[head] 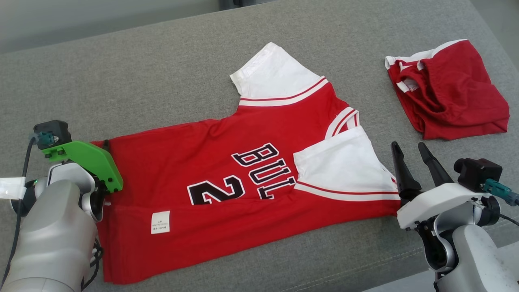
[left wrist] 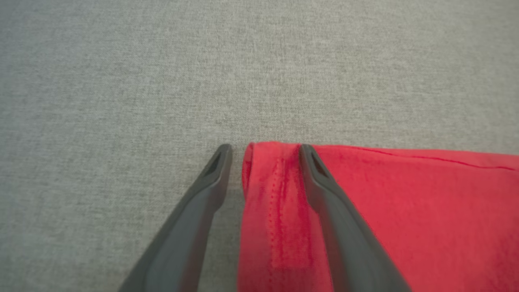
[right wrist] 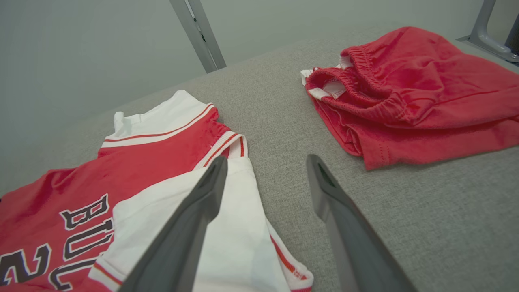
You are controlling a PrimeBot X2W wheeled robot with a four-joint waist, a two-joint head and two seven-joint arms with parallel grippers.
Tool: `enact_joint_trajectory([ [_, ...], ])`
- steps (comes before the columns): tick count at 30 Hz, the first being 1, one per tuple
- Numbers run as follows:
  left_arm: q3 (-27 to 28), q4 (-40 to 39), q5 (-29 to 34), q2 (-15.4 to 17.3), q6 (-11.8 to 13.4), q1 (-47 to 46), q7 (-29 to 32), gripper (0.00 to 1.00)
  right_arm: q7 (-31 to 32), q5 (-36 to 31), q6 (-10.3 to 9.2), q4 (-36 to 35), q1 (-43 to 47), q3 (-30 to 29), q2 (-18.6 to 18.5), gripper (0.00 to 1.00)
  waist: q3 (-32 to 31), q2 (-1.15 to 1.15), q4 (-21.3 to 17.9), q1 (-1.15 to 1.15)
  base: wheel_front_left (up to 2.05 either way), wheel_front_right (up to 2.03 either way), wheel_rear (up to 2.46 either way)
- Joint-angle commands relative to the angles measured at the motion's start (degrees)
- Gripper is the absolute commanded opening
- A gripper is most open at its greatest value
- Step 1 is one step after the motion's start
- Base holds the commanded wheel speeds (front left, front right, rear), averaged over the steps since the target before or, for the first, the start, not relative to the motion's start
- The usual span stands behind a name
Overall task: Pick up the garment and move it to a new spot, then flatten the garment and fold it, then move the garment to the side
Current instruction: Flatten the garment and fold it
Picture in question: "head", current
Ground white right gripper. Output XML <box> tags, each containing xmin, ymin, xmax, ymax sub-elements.
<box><xmin>390</xmin><ymin>141</ymin><xmax>484</xmax><ymax>232</ymax></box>

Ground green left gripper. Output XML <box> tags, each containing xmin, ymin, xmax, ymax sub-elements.
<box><xmin>42</xmin><ymin>139</ymin><xmax>124</xmax><ymax>193</ymax></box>

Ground red white-sleeved basketball jersey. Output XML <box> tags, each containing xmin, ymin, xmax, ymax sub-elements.
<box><xmin>90</xmin><ymin>42</ymin><xmax>402</xmax><ymax>284</ymax></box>

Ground red basketball shorts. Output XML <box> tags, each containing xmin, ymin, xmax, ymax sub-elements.
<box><xmin>384</xmin><ymin>39</ymin><xmax>510</xmax><ymax>140</ymax></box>

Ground white tape label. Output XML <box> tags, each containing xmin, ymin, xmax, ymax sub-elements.
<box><xmin>0</xmin><ymin>176</ymin><xmax>27</xmax><ymax>200</ymax></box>

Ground teal plug left camera cable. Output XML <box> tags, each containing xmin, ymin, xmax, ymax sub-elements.
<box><xmin>0</xmin><ymin>132</ymin><xmax>56</xmax><ymax>286</ymax></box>

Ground teal plug camera cable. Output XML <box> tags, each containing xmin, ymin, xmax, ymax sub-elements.
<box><xmin>0</xmin><ymin>132</ymin><xmax>56</xmax><ymax>286</ymax></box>
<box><xmin>483</xmin><ymin>178</ymin><xmax>519</xmax><ymax>228</ymax></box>

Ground teal plug right camera cable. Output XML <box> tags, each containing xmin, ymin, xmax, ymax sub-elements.
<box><xmin>483</xmin><ymin>178</ymin><xmax>519</xmax><ymax>228</ymax></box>

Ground black cable with white tags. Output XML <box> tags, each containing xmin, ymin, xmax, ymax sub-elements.
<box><xmin>81</xmin><ymin>237</ymin><xmax>103</xmax><ymax>289</ymax></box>

